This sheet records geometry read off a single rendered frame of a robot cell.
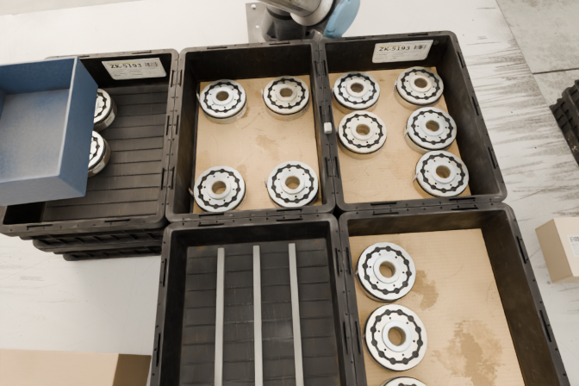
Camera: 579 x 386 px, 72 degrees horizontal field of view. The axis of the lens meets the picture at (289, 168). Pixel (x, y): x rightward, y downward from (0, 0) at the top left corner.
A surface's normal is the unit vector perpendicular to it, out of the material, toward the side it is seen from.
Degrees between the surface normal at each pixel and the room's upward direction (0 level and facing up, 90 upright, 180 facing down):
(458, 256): 0
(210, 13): 0
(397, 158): 0
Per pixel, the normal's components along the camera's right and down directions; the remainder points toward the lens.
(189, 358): -0.04, -0.44
